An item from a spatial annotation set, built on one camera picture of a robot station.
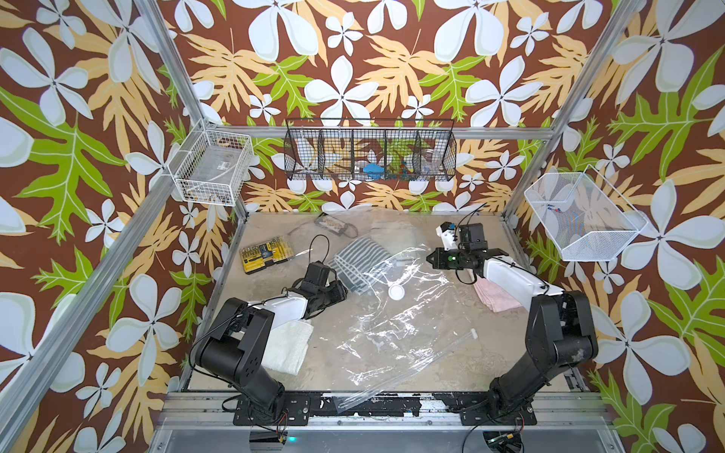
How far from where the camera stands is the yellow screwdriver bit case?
1034 millimetres

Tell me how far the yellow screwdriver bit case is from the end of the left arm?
287 mm

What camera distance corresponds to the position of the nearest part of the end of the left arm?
70 centimetres
